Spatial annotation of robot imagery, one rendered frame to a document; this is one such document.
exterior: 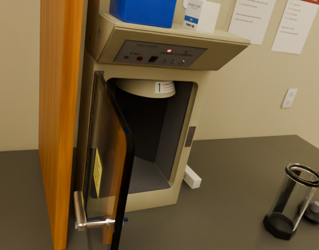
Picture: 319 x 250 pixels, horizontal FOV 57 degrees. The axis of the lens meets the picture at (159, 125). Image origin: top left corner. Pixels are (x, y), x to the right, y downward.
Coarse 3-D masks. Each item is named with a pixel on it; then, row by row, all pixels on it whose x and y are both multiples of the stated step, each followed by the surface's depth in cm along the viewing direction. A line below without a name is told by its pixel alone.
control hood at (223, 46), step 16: (112, 16) 57; (112, 32) 54; (128, 32) 54; (144, 32) 55; (160, 32) 56; (176, 32) 57; (192, 32) 59; (208, 32) 64; (224, 32) 70; (96, 48) 63; (112, 48) 58; (208, 48) 64; (224, 48) 65; (240, 48) 67; (144, 64) 67; (192, 64) 71; (208, 64) 72; (224, 64) 74
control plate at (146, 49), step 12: (132, 48) 59; (144, 48) 60; (156, 48) 61; (168, 48) 61; (180, 48) 62; (192, 48) 63; (204, 48) 64; (120, 60) 63; (132, 60) 64; (144, 60) 65; (156, 60) 66; (168, 60) 66; (180, 60) 67; (192, 60) 68
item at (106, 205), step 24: (96, 96) 64; (96, 120) 63; (120, 120) 44; (96, 144) 63; (120, 144) 43; (120, 168) 43; (96, 192) 61; (120, 192) 43; (96, 216) 61; (120, 216) 45; (96, 240) 60
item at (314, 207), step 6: (312, 204) 107; (318, 204) 102; (306, 210) 103; (312, 210) 103; (318, 210) 102; (306, 216) 103; (312, 216) 101; (318, 216) 101; (312, 222) 102; (318, 222) 102
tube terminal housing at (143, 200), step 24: (96, 0) 62; (216, 0) 70; (96, 24) 62; (216, 24) 73; (120, 72) 69; (144, 72) 71; (168, 72) 74; (192, 72) 77; (192, 96) 84; (192, 120) 84; (144, 192) 90; (168, 192) 94
